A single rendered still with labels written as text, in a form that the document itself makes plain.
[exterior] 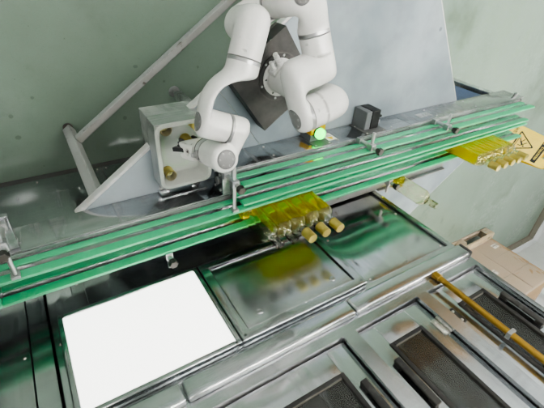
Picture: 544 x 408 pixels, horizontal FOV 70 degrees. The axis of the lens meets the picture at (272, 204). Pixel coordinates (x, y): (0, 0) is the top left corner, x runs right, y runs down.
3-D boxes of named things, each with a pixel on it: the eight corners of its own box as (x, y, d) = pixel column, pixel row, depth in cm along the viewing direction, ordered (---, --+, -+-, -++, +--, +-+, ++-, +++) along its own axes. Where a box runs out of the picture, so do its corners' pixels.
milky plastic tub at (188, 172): (154, 179, 131) (163, 191, 125) (145, 116, 118) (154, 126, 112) (201, 167, 139) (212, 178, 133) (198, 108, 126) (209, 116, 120)
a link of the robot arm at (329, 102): (320, 99, 123) (354, 118, 113) (286, 114, 119) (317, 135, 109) (319, 70, 117) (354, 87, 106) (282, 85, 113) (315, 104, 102)
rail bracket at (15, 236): (2, 242, 112) (6, 294, 96) (-20, 193, 102) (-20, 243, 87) (21, 236, 114) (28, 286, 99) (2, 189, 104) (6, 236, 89)
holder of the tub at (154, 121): (156, 191, 134) (163, 202, 129) (145, 116, 118) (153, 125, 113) (201, 179, 142) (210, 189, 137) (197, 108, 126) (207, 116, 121)
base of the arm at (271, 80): (252, 65, 122) (278, 81, 111) (282, 41, 123) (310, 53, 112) (272, 102, 133) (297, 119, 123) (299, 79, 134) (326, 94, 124)
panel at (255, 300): (57, 322, 113) (78, 428, 90) (55, 316, 111) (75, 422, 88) (307, 231, 154) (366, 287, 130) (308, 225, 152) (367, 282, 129)
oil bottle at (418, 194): (386, 184, 184) (430, 213, 166) (387, 175, 180) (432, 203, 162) (394, 180, 186) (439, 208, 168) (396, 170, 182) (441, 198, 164)
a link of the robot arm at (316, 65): (337, 29, 99) (285, 49, 94) (352, 116, 111) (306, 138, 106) (316, 30, 107) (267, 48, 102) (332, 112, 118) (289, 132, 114)
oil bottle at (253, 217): (235, 212, 141) (265, 246, 126) (235, 199, 138) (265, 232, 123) (248, 207, 144) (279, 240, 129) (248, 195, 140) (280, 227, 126)
